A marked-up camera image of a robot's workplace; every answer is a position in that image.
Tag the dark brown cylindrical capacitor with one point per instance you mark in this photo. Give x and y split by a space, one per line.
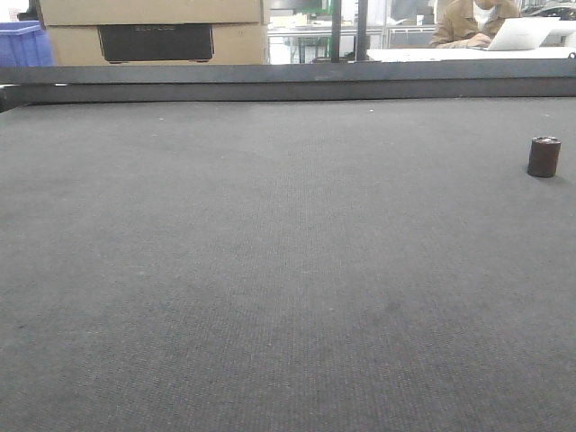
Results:
543 157

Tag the black vertical pole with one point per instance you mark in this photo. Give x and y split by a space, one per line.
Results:
335 30
361 39

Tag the person in tan jacket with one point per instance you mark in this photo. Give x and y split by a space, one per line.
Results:
472 24

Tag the white open laptop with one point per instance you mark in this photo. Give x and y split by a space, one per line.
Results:
526 33

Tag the upper cardboard box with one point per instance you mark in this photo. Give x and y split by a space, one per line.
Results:
65 13

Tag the white background desk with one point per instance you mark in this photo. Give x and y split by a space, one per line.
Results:
434 54

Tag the blue plastic crate background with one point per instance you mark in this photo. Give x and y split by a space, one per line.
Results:
25 44

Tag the dark grey table rail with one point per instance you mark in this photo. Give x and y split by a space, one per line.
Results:
461 78

